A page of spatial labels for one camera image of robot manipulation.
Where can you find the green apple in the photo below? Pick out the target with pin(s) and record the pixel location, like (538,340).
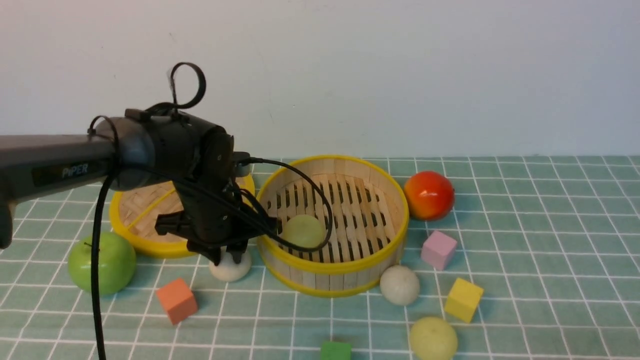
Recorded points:
(117,263)

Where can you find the pink cube block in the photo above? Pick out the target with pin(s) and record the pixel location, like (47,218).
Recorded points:
(438,250)

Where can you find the green cube block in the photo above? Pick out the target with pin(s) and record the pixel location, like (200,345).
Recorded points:
(335,350)

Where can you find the red orange peach fruit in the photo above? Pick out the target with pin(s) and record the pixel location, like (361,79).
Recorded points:
(430,196)

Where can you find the yellow cube block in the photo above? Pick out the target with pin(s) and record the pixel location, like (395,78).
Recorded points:
(463,300)

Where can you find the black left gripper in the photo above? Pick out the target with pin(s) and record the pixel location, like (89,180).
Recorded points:
(213,218)

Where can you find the bamboo steamer tray yellow rim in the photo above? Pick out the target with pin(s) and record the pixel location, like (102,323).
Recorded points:
(370,218)

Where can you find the yellow bun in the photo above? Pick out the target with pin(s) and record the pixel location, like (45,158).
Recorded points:
(433,338)
(304,231)

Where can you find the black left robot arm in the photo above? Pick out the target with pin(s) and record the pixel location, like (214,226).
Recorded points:
(136,151)

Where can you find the white bun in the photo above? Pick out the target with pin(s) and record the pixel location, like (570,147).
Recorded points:
(229,271)
(399,285)

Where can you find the bamboo steamer lid yellow rim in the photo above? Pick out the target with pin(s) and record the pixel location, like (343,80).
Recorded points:
(133,216)

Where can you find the orange cube block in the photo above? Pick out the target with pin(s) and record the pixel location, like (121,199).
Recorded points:
(177,300)

